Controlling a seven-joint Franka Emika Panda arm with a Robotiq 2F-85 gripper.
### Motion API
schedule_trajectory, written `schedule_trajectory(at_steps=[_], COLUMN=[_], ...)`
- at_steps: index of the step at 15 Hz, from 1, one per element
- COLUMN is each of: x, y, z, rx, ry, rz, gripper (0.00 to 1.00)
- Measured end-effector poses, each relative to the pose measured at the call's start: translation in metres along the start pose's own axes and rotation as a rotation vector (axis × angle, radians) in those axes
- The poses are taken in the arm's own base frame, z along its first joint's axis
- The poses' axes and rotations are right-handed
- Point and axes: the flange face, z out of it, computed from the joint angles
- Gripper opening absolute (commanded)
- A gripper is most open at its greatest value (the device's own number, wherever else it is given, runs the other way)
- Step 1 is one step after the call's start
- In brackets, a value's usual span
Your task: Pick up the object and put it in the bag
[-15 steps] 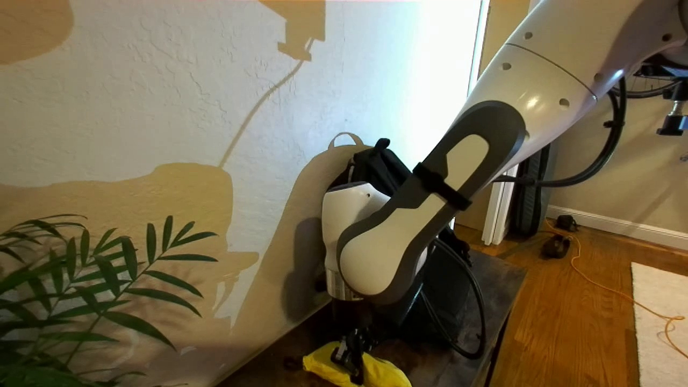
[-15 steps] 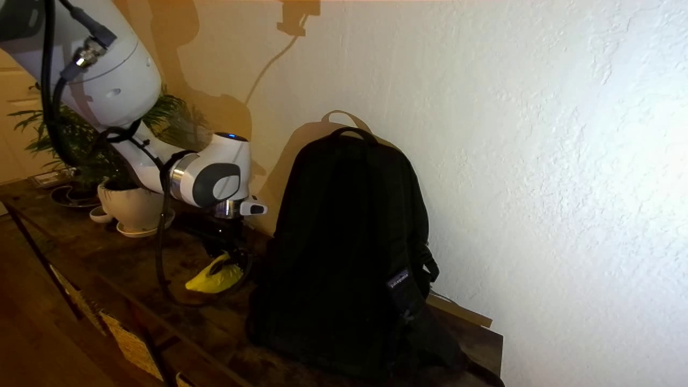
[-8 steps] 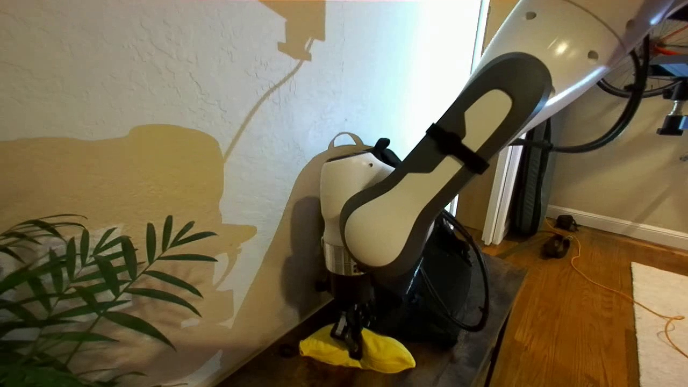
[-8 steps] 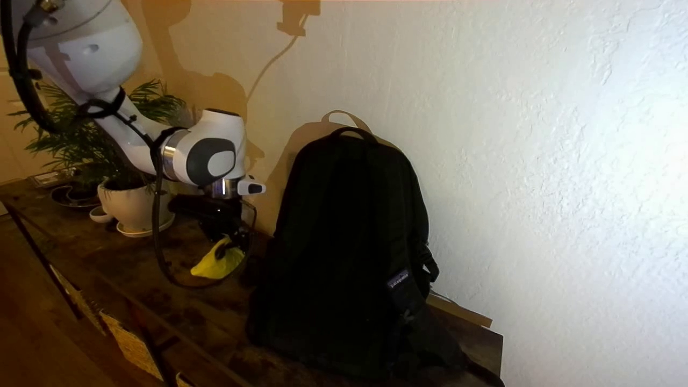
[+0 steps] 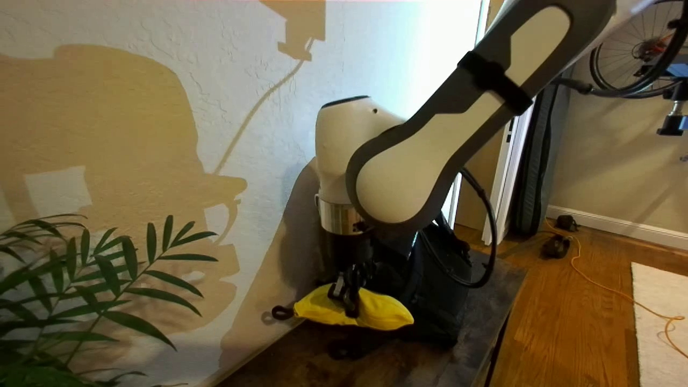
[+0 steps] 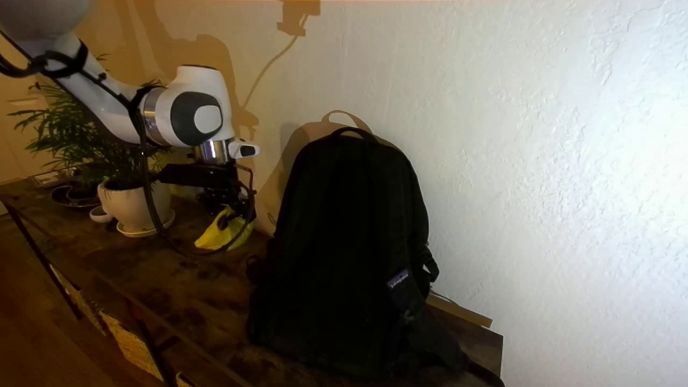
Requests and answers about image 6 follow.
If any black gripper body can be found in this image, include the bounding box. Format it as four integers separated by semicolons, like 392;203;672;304
191;161;257;211

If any yellow soft pouch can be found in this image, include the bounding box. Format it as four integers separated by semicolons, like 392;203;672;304
191;203;257;254

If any black backpack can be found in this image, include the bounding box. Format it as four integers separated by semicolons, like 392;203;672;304
245;126;505;387

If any white pot saucer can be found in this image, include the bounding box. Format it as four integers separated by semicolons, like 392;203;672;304
114;212;177;240

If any white plant pot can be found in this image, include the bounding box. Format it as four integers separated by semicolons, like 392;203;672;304
94;177;174;232

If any small white dish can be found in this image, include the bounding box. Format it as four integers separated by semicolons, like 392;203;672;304
88;203;115;226

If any dark small plant pot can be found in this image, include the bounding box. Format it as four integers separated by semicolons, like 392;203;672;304
49;180;99;211

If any brown wooden slat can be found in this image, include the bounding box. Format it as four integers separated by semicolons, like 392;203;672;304
427;292;496;330

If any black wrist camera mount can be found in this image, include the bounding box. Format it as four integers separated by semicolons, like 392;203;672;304
153;161;206;188

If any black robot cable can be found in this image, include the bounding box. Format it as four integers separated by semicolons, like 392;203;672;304
0;40;177;249

